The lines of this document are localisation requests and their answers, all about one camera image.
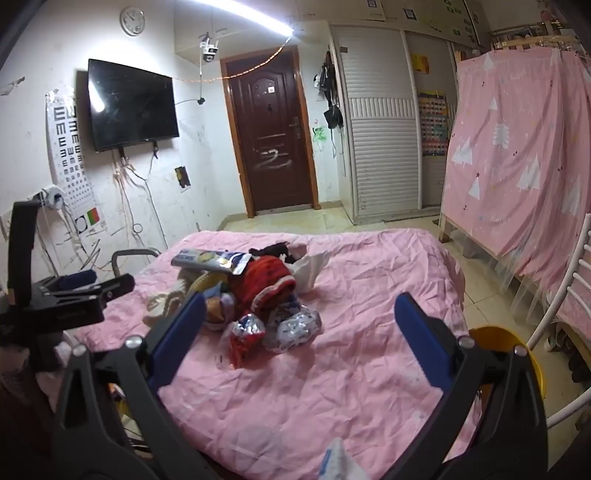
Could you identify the black bags on hook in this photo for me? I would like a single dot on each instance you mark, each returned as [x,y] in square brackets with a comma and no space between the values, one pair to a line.
[327,85]

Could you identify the pink tree-print curtain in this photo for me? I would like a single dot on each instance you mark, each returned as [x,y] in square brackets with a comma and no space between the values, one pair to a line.
[517,184]

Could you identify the white louvered wardrobe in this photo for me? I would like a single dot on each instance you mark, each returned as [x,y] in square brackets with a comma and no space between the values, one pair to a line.
[383,174]

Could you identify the white plastic bag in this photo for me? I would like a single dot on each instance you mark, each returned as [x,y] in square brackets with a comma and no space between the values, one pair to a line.
[306,270]

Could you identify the blue white snack packet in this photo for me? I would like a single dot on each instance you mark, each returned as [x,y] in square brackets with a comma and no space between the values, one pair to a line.
[226,262]

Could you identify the silver foil wrapper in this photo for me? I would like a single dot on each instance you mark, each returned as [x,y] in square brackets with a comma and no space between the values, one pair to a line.
[290,325]

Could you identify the dark brown door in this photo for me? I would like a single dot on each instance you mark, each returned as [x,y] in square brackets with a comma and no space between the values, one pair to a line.
[268,122]

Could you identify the ceiling tube light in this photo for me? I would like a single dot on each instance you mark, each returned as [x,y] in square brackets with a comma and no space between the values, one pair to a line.
[250,14]

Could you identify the eye chart poster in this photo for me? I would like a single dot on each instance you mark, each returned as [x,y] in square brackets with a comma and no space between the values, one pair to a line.
[67,161]

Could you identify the black wall television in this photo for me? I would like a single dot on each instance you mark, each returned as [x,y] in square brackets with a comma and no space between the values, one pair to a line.
[129,106]

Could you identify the round wall clock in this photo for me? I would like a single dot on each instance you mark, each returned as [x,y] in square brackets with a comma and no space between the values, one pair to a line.
[132,20]

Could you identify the black and white sock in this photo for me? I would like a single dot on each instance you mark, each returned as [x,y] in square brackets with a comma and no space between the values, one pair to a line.
[286,251]

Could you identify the pink bed sheet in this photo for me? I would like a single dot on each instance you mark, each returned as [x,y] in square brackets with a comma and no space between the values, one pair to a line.
[357,381]

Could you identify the yellow round lid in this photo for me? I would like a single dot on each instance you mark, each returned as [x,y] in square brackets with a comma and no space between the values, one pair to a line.
[210,284]

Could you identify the purple knitted cloth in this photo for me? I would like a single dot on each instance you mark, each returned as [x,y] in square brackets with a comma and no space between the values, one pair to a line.
[220,310]

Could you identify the red foil wrapper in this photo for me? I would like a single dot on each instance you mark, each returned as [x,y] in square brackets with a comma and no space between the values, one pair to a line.
[244,335]

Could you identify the white security camera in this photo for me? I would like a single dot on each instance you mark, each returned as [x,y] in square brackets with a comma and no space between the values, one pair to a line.
[208,48]

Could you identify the yellow plastic bucket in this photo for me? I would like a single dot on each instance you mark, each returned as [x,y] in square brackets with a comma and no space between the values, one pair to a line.
[500,339]

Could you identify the colourful wall chart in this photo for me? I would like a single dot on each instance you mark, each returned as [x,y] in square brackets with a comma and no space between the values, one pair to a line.
[435,123]

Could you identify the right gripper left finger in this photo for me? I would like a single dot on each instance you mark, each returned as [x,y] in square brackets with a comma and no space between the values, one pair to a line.
[89,439]

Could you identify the white metal chair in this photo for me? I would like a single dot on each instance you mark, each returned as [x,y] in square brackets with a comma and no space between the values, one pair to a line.
[566,289]

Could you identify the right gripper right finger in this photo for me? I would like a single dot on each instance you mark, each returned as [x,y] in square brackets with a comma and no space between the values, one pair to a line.
[510,441]

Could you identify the white wall power adapter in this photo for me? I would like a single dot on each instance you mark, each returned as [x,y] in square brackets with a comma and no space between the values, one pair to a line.
[53,197]

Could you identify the red knitted cloth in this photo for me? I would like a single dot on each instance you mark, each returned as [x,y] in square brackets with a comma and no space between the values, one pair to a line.
[264,285]

